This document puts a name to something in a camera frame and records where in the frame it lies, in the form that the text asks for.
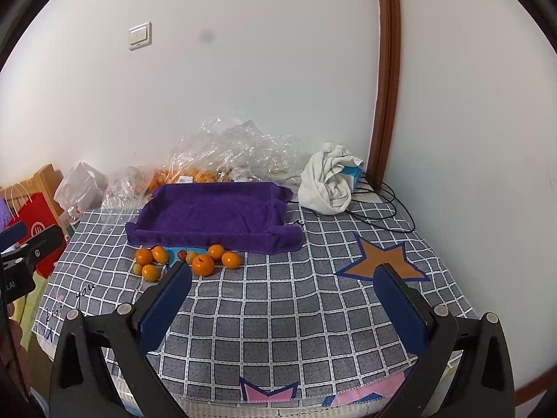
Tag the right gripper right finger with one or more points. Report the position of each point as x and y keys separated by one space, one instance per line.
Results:
x=407 y=310

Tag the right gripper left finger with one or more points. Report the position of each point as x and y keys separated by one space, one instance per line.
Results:
x=159 y=304

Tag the small orange kumquat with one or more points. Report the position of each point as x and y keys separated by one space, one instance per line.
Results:
x=231 y=260
x=150 y=273
x=216 y=252

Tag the large orange mandarin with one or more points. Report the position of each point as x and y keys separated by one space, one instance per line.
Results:
x=143 y=256

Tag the oval orange kumquat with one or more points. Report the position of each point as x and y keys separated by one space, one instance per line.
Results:
x=160 y=255

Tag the large orange with stem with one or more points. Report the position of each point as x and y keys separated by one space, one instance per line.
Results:
x=203 y=265

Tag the person's left hand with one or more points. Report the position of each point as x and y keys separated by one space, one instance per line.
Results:
x=14 y=356

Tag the red paper bag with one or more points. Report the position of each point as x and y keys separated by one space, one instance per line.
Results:
x=37 y=217

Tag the grey checked tablecloth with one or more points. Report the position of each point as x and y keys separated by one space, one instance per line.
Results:
x=290 y=325

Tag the small white bottle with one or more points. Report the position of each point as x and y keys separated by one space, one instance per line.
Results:
x=71 y=216

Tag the wooden chair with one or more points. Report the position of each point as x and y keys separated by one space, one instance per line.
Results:
x=44 y=181

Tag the white plastic bag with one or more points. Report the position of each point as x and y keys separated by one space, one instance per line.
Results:
x=82 y=189

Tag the purple towel tray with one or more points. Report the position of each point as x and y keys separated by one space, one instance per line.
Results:
x=245 y=216

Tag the blue tissue pack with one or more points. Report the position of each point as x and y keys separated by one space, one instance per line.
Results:
x=352 y=175

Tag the white crumpled cloth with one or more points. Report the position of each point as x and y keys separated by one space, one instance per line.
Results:
x=322 y=189

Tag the clear bag of kumquats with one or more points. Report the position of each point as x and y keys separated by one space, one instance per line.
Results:
x=222 y=151

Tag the white wall switch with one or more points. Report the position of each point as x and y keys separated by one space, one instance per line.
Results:
x=140 y=36

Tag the brown wooden door frame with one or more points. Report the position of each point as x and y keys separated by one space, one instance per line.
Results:
x=389 y=58

